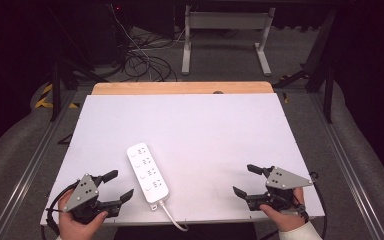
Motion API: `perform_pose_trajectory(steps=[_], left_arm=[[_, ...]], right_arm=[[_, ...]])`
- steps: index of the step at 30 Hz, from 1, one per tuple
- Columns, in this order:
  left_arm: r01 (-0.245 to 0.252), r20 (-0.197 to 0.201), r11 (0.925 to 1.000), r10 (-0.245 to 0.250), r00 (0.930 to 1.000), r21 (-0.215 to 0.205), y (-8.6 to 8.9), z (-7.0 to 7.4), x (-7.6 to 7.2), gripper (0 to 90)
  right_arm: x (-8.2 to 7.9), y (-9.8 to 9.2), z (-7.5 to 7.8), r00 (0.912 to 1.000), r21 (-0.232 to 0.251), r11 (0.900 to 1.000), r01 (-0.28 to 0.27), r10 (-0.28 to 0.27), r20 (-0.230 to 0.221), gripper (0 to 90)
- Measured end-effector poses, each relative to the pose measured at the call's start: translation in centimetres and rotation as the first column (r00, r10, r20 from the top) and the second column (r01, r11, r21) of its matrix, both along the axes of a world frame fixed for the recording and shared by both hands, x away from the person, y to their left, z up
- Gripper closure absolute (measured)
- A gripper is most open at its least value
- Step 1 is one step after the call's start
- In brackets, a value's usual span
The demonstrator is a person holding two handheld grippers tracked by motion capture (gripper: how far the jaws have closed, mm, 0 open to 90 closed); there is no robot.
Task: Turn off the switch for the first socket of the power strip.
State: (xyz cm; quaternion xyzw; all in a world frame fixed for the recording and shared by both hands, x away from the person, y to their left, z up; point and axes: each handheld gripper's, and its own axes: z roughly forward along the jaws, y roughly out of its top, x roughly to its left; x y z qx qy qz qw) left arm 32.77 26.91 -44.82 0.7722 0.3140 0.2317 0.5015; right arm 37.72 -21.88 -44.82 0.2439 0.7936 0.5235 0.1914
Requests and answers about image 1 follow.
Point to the light wooden table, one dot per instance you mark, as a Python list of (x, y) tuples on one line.
[(180, 88)]

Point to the person's right hand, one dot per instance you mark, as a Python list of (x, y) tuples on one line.
[(288, 219)]

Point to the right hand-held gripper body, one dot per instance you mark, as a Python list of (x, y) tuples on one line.
[(283, 180)]

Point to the black metal stand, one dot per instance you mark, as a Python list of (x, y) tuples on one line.
[(323, 66), (58, 83)]

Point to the aluminium floor rail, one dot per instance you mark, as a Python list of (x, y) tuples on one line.
[(346, 166), (30, 170)]

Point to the person's left hand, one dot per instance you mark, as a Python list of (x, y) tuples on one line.
[(71, 230)]

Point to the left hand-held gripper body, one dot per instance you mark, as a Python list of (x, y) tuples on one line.
[(81, 193)]

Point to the white power strip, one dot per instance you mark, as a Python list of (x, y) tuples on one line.
[(148, 173)]

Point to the yellow black hazard tape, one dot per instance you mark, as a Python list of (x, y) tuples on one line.
[(45, 98)]

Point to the white metal desk frame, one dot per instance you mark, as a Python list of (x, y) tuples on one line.
[(228, 20)]

